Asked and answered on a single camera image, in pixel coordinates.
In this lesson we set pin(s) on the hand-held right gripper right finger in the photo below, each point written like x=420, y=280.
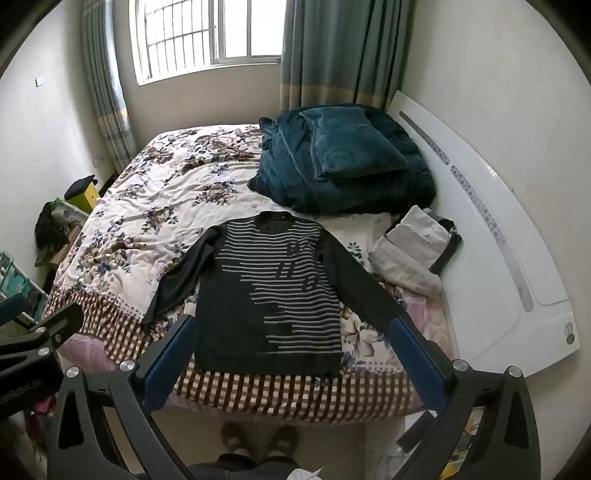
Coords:
x=418, y=364

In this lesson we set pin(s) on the folded black garment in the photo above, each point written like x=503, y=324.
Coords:
x=450, y=251

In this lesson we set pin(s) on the teal plush pillow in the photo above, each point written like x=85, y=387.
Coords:
x=351, y=143

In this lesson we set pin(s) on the dark clothes heap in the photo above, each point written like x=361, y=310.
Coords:
x=48, y=230

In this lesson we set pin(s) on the wide grey-blue curtain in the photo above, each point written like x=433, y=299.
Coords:
x=341, y=50

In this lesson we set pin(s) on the teal plush blanket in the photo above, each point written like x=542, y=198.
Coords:
x=286, y=170

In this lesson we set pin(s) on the person's grey shoe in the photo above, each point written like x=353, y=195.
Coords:
x=236, y=441
x=282, y=441

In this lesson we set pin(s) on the dark striped sweater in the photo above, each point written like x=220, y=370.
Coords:
x=272, y=304

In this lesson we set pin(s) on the yellow box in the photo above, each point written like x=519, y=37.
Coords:
x=85, y=199

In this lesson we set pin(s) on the white bed headboard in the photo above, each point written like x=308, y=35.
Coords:
x=498, y=240

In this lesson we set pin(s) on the narrow grey-blue curtain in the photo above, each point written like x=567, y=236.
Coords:
x=106, y=92

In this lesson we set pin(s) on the folded white clothes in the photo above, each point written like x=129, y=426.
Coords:
x=411, y=249

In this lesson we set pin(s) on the barred window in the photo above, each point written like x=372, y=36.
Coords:
x=203, y=32

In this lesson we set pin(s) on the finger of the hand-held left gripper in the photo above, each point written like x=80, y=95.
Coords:
x=11, y=309
x=55, y=325

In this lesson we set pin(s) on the person's dark trousers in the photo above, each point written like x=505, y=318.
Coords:
x=240, y=468

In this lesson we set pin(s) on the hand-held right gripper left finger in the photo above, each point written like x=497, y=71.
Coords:
x=168, y=364

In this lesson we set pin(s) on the floral checked quilt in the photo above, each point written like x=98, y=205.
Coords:
x=161, y=217

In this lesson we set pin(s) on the black cap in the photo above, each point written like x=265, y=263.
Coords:
x=79, y=185

